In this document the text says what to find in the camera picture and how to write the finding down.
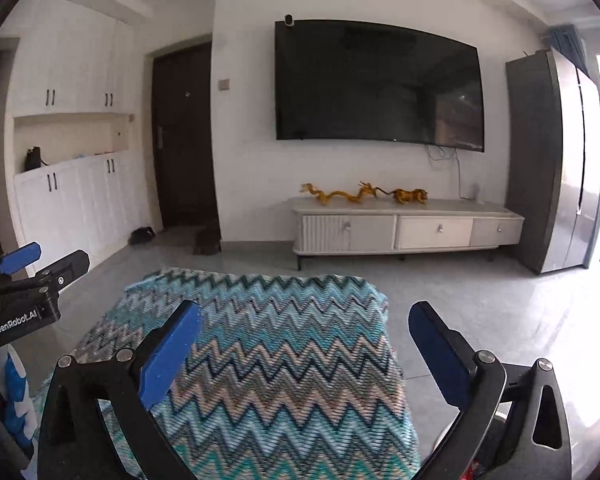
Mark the small white camera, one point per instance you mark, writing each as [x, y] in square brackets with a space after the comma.
[289, 20]

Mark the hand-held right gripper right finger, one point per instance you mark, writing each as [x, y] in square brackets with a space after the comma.
[437, 355]

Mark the blue grey curtain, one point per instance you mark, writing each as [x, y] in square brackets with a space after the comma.
[570, 47]

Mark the black bag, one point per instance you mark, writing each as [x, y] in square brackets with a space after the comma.
[33, 160]

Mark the dark brown door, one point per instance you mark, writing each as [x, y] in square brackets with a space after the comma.
[185, 135]

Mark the grey steel refrigerator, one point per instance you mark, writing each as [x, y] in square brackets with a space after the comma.
[545, 160]

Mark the golden dragon ornament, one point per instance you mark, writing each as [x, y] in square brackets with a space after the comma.
[340, 195]

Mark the dark brown shoes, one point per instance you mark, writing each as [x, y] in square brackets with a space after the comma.
[206, 242]

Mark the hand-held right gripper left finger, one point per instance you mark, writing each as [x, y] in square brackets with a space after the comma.
[172, 355]

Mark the golden tiger ornament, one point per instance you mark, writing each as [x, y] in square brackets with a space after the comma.
[410, 196]

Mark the white television cabinet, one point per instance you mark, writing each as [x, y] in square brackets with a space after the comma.
[405, 230]

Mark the teal zigzag blanket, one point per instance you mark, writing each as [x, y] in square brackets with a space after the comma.
[280, 360]

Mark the wall switch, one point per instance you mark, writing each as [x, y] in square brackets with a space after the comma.
[224, 84]

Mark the black shoes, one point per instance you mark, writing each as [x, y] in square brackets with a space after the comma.
[141, 236]

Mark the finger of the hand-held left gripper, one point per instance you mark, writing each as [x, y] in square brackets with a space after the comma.
[67, 267]
[20, 258]

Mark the white wall cabinet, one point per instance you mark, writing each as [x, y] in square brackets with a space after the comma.
[75, 195]

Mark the black wall television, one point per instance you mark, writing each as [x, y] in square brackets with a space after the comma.
[370, 80]

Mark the blue white patterned clothing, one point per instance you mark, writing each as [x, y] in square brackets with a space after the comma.
[17, 400]

